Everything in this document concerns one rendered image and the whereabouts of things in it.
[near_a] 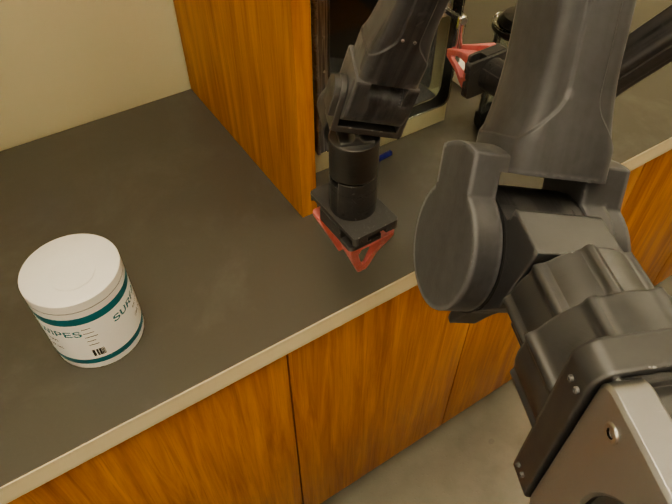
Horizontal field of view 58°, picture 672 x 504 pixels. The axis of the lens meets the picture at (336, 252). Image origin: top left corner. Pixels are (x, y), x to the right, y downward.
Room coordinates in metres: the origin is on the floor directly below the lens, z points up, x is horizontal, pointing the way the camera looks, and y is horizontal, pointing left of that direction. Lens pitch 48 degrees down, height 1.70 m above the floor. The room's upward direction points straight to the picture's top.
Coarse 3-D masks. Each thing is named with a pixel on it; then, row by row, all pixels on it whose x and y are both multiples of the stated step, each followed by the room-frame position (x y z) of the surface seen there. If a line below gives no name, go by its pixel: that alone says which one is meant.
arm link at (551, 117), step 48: (528, 0) 0.33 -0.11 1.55; (576, 0) 0.30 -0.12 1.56; (624, 0) 0.30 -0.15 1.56; (528, 48) 0.30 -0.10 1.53; (576, 48) 0.29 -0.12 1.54; (624, 48) 0.30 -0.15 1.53; (528, 96) 0.28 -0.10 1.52; (576, 96) 0.27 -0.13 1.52; (480, 144) 0.27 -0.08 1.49; (528, 144) 0.26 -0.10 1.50; (576, 144) 0.26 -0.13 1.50; (432, 192) 0.27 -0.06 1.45; (480, 192) 0.24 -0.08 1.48; (576, 192) 0.26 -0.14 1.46; (624, 192) 0.26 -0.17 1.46; (432, 240) 0.25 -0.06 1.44; (480, 240) 0.22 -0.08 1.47; (624, 240) 0.24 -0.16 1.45; (432, 288) 0.22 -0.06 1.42; (480, 288) 0.20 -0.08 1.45
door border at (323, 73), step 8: (320, 0) 0.89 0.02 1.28; (320, 8) 0.89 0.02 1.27; (320, 16) 0.89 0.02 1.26; (320, 24) 0.89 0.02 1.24; (320, 32) 0.89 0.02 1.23; (320, 40) 0.89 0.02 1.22; (320, 48) 0.89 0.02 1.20; (320, 56) 0.89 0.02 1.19; (320, 64) 0.89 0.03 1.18; (320, 72) 0.89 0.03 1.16; (320, 80) 0.89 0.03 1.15; (320, 88) 0.88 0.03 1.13; (320, 128) 0.88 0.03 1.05; (320, 136) 0.88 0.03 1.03
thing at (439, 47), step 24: (336, 0) 0.90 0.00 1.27; (360, 0) 0.93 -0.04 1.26; (456, 0) 1.04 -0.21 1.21; (336, 24) 0.90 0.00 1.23; (360, 24) 0.93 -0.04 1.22; (336, 48) 0.90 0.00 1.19; (432, 48) 1.01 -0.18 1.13; (336, 72) 0.90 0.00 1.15; (432, 72) 1.02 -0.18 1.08; (432, 96) 1.02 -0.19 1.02
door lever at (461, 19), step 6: (450, 6) 1.03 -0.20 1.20; (444, 12) 1.02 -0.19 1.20; (450, 12) 1.00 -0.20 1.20; (456, 12) 1.00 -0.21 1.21; (456, 18) 0.99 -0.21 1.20; (462, 18) 0.98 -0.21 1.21; (456, 24) 0.98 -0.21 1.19; (462, 24) 0.98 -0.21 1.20; (456, 30) 0.98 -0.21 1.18; (462, 30) 0.98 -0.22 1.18; (456, 36) 0.98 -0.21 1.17; (462, 36) 0.98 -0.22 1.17; (456, 42) 0.98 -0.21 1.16; (462, 42) 0.98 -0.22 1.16; (456, 48) 0.98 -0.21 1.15; (456, 60) 0.98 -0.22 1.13
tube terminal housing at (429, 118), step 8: (312, 72) 0.89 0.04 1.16; (432, 112) 1.04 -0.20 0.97; (440, 112) 1.06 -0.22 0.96; (408, 120) 1.01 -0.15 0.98; (416, 120) 1.02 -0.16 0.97; (424, 120) 1.03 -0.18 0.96; (432, 120) 1.04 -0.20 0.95; (440, 120) 1.06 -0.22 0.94; (408, 128) 1.01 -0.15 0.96; (416, 128) 1.02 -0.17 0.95; (384, 144) 0.98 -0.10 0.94; (328, 152) 0.91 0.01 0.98; (320, 160) 0.90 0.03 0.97; (328, 160) 0.91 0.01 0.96; (320, 168) 0.90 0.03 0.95
